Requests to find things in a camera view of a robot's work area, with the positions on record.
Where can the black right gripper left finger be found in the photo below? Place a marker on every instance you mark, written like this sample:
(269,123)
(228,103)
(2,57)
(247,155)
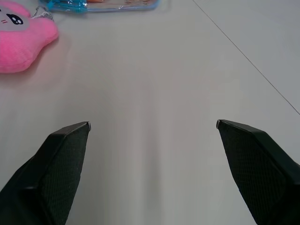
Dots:
(47,178)

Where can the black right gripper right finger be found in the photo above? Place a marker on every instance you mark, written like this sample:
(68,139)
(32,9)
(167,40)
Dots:
(257,168)

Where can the clear blue plastic pouch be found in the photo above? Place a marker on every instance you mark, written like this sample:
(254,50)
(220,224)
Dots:
(103,5)

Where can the pink plush toy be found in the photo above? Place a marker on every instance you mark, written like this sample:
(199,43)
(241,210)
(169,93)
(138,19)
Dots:
(20,37)

